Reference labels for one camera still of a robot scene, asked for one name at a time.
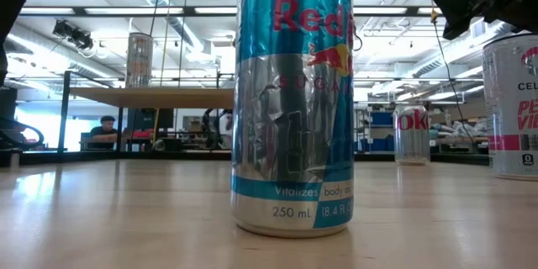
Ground long ceiling light bar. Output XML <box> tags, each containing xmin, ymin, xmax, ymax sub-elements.
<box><xmin>18</xmin><ymin>5</ymin><xmax>445</xmax><ymax>18</ymax></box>

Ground metal rack blue bins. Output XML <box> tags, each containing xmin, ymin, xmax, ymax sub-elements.
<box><xmin>354</xmin><ymin>107</ymin><xmax>396</xmax><ymax>153</ymax></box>

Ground silver ventilation duct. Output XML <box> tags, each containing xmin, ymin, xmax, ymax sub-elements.
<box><xmin>0</xmin><ymin>18</ymin><xmax>127</xmax><ymax>92</ymax></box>
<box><xmin>411</xmin><ymin>20</ymin><xmax>538</xmax><ymax>79</ymax></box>

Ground cluttered workbench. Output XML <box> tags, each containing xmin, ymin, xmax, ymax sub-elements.
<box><xmin>429</xmin><ymin>119</ymin><xmax>489</xmax><ymax>155</ymax></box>

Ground silver Diet Coke can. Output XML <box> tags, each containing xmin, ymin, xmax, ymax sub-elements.
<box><xmin>393</xmin><ymin>103</ymin><xmax>431</xmax><ymax>166</ymax></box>

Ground black cable loop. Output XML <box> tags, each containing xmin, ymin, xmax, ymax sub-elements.
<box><xmin>0</xmin><ymin>116</ymin><xmax>45</xmax><ymax>151</ymax></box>

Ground white Celsius can red print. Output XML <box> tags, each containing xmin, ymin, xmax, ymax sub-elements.
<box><xmin>482</xmin><ymin>33</ymin><xmax>538</xmax><ymax>182</ymax></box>

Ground black ceiling spotlight cluster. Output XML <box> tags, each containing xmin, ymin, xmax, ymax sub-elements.
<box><xmin>52</xmin><ymin>19</ymin><xmax>94</xmax><ymax>50</ymax></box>

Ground black aluminium table frame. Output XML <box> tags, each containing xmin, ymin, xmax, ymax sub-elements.
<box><xmin>0</xmin><ymin>150</ymin><xmax>491</xmax><ymax>167</ymax></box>

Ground person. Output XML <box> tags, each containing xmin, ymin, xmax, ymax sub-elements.
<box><xmin>87</xmin><ymin>115</ymin><xmax>120</xmax><ymax>150</ymax></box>

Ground white Celsius can orange print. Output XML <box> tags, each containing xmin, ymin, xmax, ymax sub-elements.
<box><xmin>124</xmin><ymin>32</ymin><xmax>155</xmax><ymax>89</ymax></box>

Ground black box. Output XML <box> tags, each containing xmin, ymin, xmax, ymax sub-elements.
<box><xmin>127</xmin><ymin>108</ymin><xmax>175</xmax><ymax>131</ymax></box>

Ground blue silver Red Bull can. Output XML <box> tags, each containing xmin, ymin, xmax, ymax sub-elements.
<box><xmin>229</xmin><ymin>0</ymin><xmax>356</xmax><ymax>239</ymax></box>

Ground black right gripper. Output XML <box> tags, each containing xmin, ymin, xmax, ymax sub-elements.
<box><xmin>423</xmin><ymin>0</ymin><xmax>538</xmax><ymax>41</ymax></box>

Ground wooden shelf black metal frame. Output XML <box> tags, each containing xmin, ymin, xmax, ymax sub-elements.
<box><xmin>57</xmin><ymin>70</ymin><xmax>235</xmax><ymax>155</ymax></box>

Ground yellow black hanging cable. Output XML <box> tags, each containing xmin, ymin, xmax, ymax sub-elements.
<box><xmin>425</xmin><ymin>0</ymin><xmax>478</xmax><ymax>146</ymax></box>

